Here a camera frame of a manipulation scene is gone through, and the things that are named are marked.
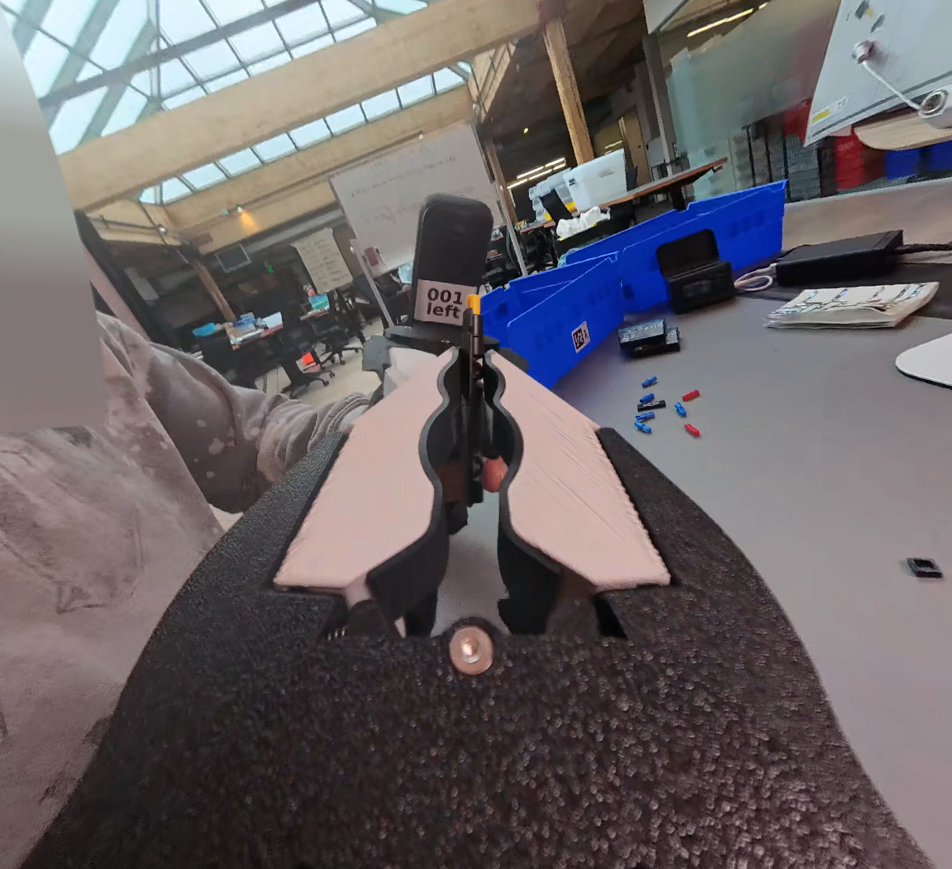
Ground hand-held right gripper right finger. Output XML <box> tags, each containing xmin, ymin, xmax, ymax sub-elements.
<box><xmin>483</xmin><ymin>352</ymin><xmax>672</xmax><ymax>635</ymax></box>

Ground person's grey sweatshirt torso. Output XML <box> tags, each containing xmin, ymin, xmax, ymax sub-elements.
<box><xmin>0</xmin><ymin>430</ymin><xmax>224</xmax><ymax>869</ymax></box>

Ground wooden top work table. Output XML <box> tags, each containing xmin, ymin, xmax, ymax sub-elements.
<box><xmin>610</xmin><ymin>158</ymin><xmax>728</xmax><ymax>211</ymax></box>

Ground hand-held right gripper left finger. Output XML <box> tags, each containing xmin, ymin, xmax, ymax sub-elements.
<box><xmin>274</xmin><ymin>348</ymin><xmax>462</xmax><ymax>635</ymax></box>

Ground wooden support post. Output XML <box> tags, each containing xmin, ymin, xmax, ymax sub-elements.
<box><xmin>543</xmin><ymin>17</ymin><xmax>596</xmax><ymax>167</ymax></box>

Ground whiteboard on stand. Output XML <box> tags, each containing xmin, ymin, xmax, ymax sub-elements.
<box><xmin>329</xmin><ymin>124</ymin><xmax>495</xmax><ymax>252</ymax></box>

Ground white flip chart paper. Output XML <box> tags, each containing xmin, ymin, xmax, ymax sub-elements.
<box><xmin>292</xmin><ymin>229</ymin><xmax>351</xmax><ymax>293</ymax></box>

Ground red blue parts drawers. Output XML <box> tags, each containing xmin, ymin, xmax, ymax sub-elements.
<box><xmin>744</xmin><ymin>103</ymin><xmax>952</xmax><ymax>200</ymax></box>

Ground black open hard case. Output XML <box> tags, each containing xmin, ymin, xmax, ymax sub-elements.
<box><xmin>656</xmin><ymin>229</ymin><xmax>737</xmax><ymax>314</ymax></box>

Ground instruction booklet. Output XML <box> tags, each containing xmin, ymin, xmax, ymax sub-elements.
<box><xmin>805</xmin><ymin>0</ymin><xmax>952</xmax><ymax>144</ymax></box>

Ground white plastic storage box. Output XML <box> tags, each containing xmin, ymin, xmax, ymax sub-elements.
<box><xmin>565</xmin><ymin>149</ymin><xmax>629</xmax><ymax>204</ymax></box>

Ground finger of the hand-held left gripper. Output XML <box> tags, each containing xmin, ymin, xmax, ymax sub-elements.
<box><xmin>381</xmin><ymin>348</ymin><xmax>449</xmax><ymax>395</ymax></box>

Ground person's left forearm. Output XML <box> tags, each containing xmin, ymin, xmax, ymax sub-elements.
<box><xmin>97</xmin><ymin>314</ymin><xmax>373</xmax><ymax>513</ymax></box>

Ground wooden book stand white base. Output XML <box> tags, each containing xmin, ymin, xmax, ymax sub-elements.
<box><xmin>851</xmin><ymin>88</ymin><xmax>952</xmax><ymax>388</ymax></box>

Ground black brick beam with pins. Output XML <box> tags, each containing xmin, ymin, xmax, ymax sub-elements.
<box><xmin>439</xmin><ymin>292</ymin><xmax>510</xmax><ymax>535</ymax></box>

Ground grey desk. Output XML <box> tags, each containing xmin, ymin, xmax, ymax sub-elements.
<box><xmin>216</xmin><ymin>195</ymin><xmax>952</xmax><ymax>869</ymax></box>

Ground holographic sticker sheet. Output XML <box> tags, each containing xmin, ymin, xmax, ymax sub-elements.
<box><xmin>766</xmin><ymin>283</ymin><xmax>940</xmax><ymax>329</ymax></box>

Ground black power adapter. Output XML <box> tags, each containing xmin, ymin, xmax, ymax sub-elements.
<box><xmin>773</xmin><ymin>231</ymin><xmax>904</xmax><ymax>287</ymax></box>

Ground glass skylight roof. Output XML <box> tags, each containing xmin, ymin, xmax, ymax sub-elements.
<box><xmin>0</xmin><ymin>0</ymin><xmax>522</xmax><ymax>204</ymax></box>

